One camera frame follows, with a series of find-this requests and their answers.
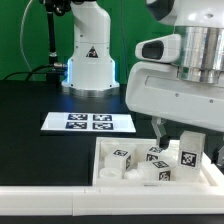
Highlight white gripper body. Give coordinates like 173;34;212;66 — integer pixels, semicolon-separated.
126;33;224;132

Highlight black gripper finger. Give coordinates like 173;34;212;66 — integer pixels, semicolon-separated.
212;138;224;166
151;117;170;150

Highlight white square tabletop tray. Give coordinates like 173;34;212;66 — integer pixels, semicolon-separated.
92;137;224;187

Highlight white L-shaped corner fence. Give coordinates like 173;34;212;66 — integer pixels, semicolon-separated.
0;157;224;216

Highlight white marker base sheet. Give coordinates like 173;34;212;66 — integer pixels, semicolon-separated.
41;112;136;133

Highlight black cables on table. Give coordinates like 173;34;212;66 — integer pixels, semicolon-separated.
2;61;69;82

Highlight black camera stand pole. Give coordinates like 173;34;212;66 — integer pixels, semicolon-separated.
39;0;72;84

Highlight grey cable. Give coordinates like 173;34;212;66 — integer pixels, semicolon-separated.
19;0;35;73

